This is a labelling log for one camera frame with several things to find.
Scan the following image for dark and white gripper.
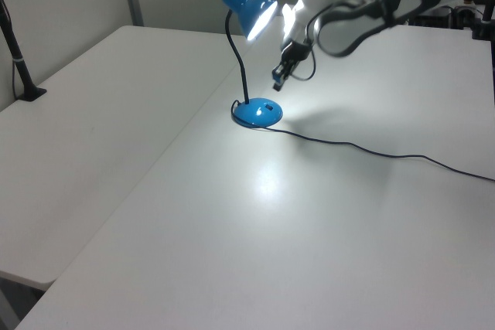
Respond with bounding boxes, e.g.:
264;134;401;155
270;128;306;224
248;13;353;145
271;2;312;92

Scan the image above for blue gooseneck desk lamp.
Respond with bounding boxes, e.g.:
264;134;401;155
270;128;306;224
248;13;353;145
220;0;284;128

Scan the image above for black electronics box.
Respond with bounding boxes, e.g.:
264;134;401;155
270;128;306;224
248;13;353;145
409;5;454;29

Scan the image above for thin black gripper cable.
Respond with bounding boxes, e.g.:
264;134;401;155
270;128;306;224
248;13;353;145
292;48;317;82

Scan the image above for black lamp power cord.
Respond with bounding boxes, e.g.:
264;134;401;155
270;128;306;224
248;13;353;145
230;99;495;183

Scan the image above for black clamp-mounted camera stand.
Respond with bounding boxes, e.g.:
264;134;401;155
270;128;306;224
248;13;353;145
469;0;495;42

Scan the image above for black camera stand with base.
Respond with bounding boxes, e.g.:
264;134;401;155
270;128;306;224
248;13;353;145
0;0;48;103

